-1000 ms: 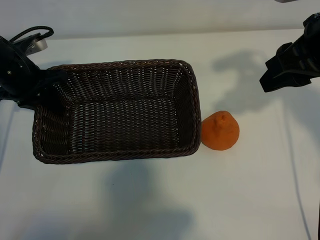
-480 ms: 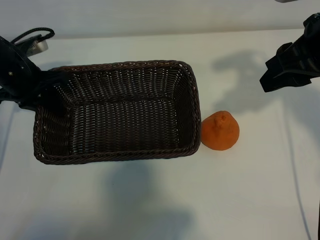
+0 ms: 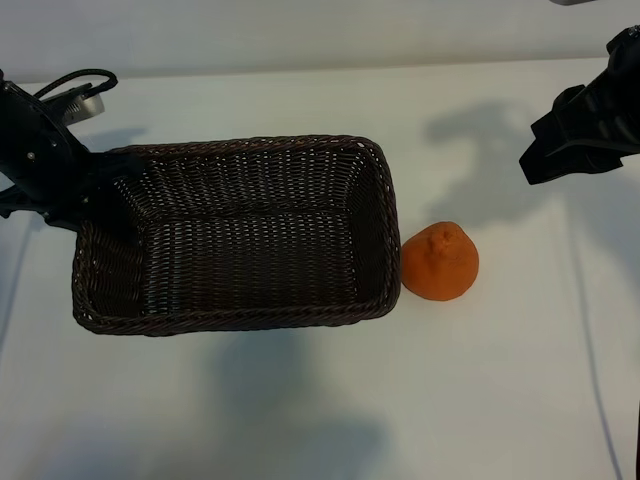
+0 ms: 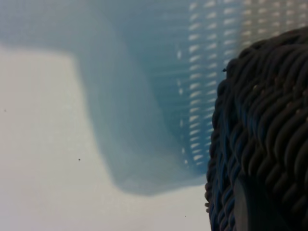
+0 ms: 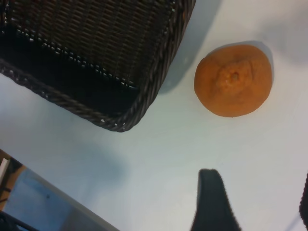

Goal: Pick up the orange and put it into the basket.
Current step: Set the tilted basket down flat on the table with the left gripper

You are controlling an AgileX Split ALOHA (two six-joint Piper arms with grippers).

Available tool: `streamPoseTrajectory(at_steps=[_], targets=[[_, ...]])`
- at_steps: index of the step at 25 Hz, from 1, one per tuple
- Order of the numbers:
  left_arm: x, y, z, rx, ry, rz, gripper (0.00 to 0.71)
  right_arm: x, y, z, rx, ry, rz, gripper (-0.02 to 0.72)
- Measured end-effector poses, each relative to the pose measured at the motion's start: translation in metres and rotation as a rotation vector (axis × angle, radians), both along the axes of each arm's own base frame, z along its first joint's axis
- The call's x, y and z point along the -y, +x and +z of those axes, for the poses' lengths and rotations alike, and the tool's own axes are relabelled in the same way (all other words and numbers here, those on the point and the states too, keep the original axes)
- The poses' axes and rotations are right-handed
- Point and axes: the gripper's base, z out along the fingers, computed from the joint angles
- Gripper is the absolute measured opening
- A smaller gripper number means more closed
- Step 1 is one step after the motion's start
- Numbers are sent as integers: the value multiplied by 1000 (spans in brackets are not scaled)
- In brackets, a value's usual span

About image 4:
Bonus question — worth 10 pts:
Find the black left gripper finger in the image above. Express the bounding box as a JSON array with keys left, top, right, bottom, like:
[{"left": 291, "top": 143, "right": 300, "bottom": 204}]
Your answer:
[{"left": 233, "top": 178, "right": 253, "bottom": 231}]

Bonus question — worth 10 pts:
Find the dark brown wicker basket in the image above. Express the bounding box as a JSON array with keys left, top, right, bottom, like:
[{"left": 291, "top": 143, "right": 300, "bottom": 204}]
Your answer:
[{"left": 204, "top": 26, "right": 308, "bottom": 231}]

